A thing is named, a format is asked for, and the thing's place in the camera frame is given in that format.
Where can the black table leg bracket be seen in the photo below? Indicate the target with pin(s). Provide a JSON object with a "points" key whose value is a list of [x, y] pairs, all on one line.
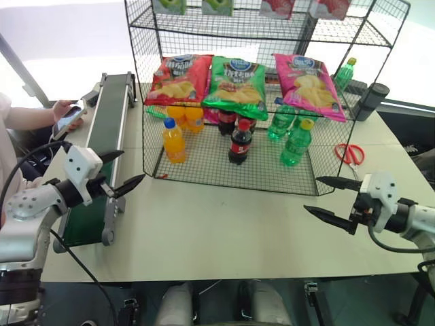
{"points": [[314, 299]]}

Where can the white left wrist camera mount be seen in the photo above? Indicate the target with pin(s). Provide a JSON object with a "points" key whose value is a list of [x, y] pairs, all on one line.
{"points": [[81, 163]]}

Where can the green soda bottle yellow cap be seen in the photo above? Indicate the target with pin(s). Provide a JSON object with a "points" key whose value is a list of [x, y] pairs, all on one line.
{"points": [[343, 76], [278, 125], [300, 116], [295, 144]]}

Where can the smartphone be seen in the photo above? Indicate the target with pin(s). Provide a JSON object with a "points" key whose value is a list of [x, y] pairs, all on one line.
{"points": [[69, 119]]}

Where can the pink potato chips bag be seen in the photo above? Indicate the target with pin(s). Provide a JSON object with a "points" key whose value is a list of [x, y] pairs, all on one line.
{"points": [[210, 116], [309, 88]]}

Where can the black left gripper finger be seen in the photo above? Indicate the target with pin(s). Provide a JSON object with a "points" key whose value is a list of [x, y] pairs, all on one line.
{"points": [[127, 186], [111, 156]]}

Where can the person's hand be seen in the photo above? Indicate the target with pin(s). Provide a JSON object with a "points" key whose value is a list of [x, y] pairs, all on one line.
{"points": [[61, 108]]}

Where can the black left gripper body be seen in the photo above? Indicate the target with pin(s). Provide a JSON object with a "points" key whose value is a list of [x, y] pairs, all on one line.
{"points": [[99, 187]]}

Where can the grey metal frame bar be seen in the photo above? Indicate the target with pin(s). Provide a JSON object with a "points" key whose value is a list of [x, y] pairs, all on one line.
{"points": [[20, 68]]}

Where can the green snack box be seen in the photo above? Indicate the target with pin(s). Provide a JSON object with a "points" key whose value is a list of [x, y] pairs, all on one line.
{"points": [[170, 5], [217, 6]]}

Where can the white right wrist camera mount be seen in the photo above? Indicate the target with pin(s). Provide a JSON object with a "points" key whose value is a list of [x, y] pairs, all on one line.
{"points": [[380, 193]]}

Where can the grey rounded robot leg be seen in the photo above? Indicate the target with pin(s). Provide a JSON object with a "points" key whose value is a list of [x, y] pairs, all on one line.
{"points": [[268, 304], [175, 304]]}

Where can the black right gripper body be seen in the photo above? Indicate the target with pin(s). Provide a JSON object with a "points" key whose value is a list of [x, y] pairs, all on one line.
{"points": [[362, 208]]}

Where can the black cylindrical device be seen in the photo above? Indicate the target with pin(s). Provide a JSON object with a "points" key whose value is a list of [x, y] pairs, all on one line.
{"points": [[372, 98]]}

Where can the cola bottle red cap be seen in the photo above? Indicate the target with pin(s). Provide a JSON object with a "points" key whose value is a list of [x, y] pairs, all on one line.
{"points": [[240, 144], [253, 124], [226, 121]]}

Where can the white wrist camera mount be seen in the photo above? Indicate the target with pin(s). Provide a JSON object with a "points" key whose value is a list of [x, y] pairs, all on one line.
{"points": [[380, 193], [81, 163]]}

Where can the red potato chips bag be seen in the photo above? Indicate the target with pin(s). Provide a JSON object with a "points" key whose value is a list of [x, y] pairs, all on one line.
{"points": [[176, 81]]}

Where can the orange soda bottle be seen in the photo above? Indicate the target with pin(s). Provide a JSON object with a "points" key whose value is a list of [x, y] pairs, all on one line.
{"points": [[177, 113], [194, 119], [174, 142]]}

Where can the green conveyor belt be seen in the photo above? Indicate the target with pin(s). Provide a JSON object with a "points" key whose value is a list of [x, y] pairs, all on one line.
{"points": [[105, 112]]}

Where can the person's forearm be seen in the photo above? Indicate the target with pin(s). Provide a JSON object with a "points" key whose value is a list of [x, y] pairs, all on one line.
{"points": [[30, 117]]}

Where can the red snack bag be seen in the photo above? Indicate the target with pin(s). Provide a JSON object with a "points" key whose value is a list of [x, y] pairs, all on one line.
{"points": [[277, 7], [329, 6]]}

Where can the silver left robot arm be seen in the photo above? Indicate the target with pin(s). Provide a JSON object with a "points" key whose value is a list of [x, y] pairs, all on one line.
{"points": [[23, 210]]}

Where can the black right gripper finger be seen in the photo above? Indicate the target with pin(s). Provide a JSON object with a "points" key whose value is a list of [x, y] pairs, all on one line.
{"points": [[340, 183], [328, 217]]}

